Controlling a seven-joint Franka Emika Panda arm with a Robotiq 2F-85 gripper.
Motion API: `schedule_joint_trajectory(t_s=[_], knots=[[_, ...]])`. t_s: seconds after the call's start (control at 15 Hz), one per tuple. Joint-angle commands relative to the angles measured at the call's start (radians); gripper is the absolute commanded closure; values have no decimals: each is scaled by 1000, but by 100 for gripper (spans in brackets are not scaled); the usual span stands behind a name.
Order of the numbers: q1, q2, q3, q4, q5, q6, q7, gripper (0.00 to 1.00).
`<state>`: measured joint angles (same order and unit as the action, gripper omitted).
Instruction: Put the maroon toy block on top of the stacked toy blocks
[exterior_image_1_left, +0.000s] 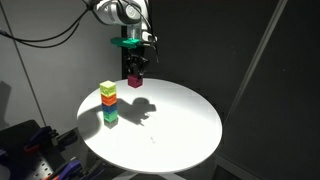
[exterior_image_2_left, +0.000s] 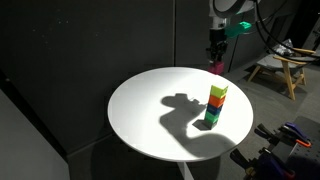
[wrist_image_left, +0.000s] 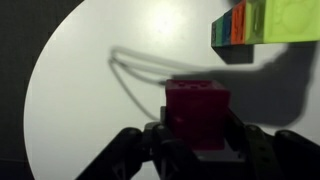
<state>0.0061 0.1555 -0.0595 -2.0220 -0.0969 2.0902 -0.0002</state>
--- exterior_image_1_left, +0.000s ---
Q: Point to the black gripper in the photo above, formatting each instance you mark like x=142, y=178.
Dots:
x=136, y=58

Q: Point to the maroon toy block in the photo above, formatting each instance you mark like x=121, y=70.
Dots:
x=135, y=81

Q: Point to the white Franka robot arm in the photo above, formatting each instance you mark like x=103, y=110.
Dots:
x=116, y=13

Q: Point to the lime green toy block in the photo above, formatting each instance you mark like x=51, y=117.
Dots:
x=108, y=88

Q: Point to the orange toy block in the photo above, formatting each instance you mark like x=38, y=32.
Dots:
x=109, y=99

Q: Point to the blue toy block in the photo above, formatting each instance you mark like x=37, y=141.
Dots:
x=109, y=108

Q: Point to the grey toy block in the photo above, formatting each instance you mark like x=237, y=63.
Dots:
x=111, y=123

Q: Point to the purple clamp orange tip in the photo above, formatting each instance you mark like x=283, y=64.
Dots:
x=36, y=138

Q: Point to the large purple spring clamp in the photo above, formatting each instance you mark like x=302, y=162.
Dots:
x=66, y=169

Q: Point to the perforated metal plate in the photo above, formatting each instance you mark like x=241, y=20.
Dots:
x=35, y=169

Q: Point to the green camera mount bracket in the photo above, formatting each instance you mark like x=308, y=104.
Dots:
x=128, y=42

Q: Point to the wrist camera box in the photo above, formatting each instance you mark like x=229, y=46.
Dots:
x=149, y=36

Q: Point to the white table pedestal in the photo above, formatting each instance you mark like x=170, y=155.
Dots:
x=150, y=175

